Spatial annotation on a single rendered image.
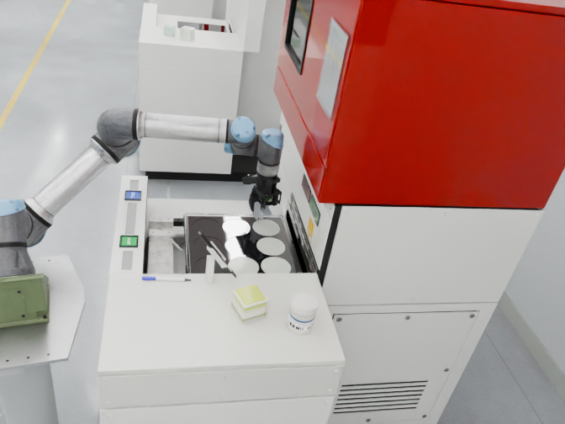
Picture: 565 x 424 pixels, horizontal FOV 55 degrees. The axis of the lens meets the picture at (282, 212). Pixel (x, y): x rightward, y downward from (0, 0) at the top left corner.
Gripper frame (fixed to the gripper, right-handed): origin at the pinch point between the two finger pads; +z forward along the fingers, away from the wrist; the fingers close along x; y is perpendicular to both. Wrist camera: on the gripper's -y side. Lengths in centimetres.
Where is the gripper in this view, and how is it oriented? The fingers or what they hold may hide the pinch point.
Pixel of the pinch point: (256, 216)
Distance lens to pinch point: 198.7
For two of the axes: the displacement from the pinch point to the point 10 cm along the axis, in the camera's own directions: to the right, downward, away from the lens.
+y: 6.3, 5.1, -5.9
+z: -1.4, 8.2, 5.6
